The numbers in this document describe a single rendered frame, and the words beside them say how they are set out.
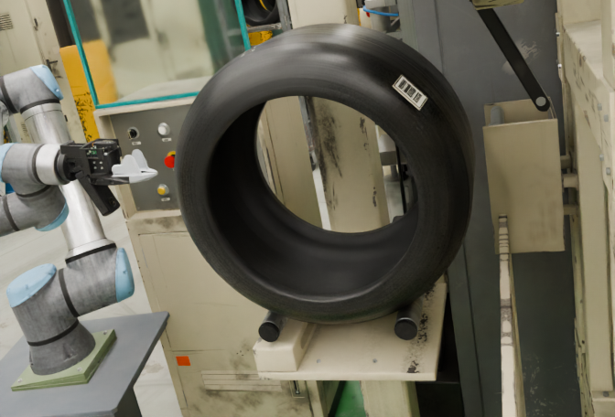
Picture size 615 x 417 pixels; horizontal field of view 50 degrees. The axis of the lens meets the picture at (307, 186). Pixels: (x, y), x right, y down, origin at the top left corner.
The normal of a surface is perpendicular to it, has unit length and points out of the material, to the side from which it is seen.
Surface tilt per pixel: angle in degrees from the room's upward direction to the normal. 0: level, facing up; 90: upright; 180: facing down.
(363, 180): 90
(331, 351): 0
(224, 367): 90
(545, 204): 90
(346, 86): 81
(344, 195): 90
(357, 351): 0
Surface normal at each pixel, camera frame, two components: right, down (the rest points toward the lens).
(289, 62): -0.25, -0.45
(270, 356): -0.25, 0.36
